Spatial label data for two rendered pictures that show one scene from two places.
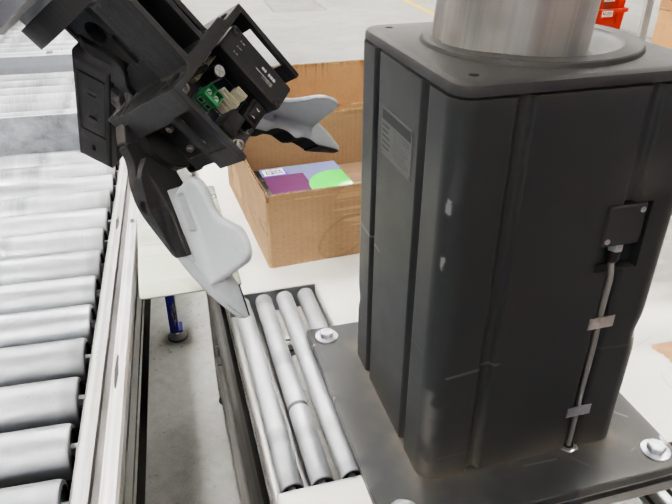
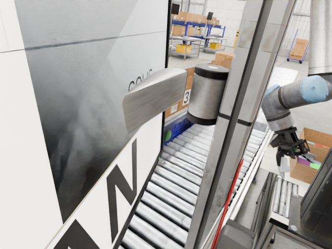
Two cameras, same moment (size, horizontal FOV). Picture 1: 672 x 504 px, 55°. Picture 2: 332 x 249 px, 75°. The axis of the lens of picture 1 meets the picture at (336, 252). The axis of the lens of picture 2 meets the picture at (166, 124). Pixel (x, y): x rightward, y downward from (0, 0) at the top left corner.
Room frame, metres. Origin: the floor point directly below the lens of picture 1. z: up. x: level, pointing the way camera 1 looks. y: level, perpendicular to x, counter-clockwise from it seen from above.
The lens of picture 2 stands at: (-0.53, -0.06, 1.46)
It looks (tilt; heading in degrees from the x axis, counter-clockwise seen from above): 26 degrees down; 43
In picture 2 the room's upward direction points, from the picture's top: 8 degrees clockwise
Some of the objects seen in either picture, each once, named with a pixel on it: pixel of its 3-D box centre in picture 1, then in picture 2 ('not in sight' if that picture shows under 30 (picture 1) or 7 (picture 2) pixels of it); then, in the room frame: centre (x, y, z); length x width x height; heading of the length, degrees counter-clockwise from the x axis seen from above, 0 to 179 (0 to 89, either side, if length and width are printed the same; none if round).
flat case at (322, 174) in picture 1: (310, 193); (309, 166); (0.85, 0.04, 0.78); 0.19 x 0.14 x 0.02; 19
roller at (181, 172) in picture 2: not in sight; (187, 176); (0.23, 0.44, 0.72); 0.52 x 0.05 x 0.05; 103
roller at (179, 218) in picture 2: not in sight; (159, 206); (-0.02, 0.39, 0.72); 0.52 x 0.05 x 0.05; 103
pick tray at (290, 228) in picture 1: (370, 171); (329, 169); (0.88, -0.05, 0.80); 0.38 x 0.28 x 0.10; 109
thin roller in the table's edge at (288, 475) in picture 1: (262, 381); (277, 194); (0.49, 0.07, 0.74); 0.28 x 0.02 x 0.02; 16
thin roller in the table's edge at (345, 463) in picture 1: (312, 371); (288, 199); (0.50, 0.02, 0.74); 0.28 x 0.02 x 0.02; 16
